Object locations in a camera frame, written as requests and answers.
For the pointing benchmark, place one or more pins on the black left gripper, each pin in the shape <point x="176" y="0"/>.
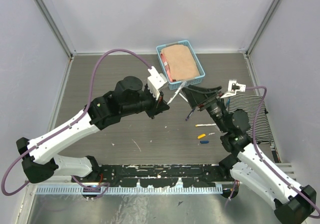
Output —
<point x="159" y="105"/>

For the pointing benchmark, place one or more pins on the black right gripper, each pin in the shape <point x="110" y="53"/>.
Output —
<point x="203" y="97"/>

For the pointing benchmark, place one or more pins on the white marker with blue end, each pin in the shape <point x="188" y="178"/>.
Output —
<point x="176" y="92"/>

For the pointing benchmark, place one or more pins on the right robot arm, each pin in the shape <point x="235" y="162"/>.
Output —
<point x="290" y="201"/>

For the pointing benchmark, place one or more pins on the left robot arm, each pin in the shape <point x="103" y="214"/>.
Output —
<point x="41" y="158"/>

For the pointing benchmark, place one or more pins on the purple pen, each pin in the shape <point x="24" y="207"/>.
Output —
<point x="189" y="115"/>

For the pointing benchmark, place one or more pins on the white marker with yellow end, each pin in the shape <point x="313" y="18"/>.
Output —
<point x="205" y="125"/>

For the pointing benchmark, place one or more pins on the light blue perforated basket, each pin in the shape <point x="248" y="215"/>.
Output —
<point x="196" y="80"/>

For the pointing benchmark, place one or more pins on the black white striped cloth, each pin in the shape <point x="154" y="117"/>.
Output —
<point x="250" y="104"/>

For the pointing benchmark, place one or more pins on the peach folded towel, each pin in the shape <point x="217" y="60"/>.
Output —
<point x="179" y="63"/>

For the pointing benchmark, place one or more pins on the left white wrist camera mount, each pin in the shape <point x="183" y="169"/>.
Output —
<point x="156" y="82"/>

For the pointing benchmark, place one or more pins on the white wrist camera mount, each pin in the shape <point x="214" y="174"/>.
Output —
<point x="233" y="88"/>
<point x="156" y="82"/>

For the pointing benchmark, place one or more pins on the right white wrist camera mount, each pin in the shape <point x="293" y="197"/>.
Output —
<point x="233" y="88"/>

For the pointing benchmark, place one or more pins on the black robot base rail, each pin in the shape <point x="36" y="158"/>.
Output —
<point x="165" y="175"/>

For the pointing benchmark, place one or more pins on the light blue slotted cable duct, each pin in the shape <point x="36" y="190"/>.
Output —
<point x="178" y="189"/>

